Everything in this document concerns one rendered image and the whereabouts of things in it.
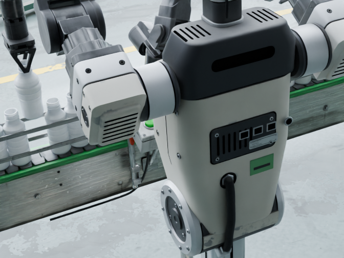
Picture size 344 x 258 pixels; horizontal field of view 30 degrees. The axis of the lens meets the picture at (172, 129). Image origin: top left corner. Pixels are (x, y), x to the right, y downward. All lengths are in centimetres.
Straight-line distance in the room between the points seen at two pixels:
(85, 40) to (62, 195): 91
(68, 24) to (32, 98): 69
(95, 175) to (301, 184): 166
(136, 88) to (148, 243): 208
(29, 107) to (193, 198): 73
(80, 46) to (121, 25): 424
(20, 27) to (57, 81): 284
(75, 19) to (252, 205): 48
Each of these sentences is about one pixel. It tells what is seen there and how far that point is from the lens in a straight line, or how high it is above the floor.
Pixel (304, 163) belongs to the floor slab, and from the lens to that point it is 352.
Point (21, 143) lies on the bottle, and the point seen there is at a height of 108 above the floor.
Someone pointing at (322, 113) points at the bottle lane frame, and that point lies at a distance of 224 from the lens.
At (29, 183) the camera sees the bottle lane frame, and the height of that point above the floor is 95.
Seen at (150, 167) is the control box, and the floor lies 89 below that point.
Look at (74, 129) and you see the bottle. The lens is 185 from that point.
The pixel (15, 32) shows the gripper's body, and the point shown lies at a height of 139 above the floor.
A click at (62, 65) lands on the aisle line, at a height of 0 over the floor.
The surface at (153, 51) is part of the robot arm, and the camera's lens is 154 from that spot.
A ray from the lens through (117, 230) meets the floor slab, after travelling 312.
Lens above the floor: 202
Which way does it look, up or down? 32 degrees down
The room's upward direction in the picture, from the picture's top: 4 degrees counter-clockwise
